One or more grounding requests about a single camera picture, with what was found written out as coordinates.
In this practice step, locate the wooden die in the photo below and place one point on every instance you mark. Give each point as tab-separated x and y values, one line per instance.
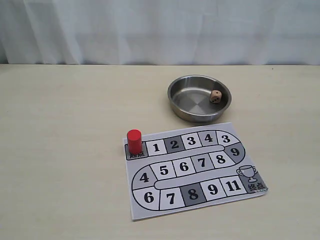
215	96

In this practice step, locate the paper game board sheet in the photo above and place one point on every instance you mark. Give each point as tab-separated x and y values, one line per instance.
190	168

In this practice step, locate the red cylinder game piece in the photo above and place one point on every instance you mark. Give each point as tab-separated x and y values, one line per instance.
134	141

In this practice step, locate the stainless steel round bowl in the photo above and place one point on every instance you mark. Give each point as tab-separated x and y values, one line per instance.
189	98

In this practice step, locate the white curtain backdrop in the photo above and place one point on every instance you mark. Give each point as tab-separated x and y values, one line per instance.
160	32

